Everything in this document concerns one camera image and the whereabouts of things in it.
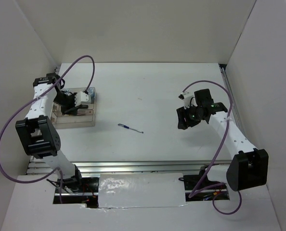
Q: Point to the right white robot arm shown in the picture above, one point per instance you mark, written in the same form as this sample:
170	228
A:
249	165

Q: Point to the clear tiered organizer tray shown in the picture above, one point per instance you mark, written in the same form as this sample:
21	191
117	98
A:
61	121

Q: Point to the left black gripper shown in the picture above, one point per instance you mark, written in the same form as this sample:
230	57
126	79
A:
63	109

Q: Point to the white foil front cover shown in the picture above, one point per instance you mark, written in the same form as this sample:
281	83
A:
141	190

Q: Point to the blue pen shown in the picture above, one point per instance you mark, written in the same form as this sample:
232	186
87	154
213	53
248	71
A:
127	127

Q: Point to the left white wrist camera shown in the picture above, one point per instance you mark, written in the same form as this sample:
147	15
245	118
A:
82	98

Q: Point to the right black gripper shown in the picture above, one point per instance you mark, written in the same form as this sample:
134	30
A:
182	113

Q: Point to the aluminium table frame rail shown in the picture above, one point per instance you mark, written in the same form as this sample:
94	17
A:
145	97

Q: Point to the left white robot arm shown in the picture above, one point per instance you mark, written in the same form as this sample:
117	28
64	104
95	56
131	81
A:
39	137

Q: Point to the red pen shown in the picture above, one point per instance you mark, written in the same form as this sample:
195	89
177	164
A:
82	113

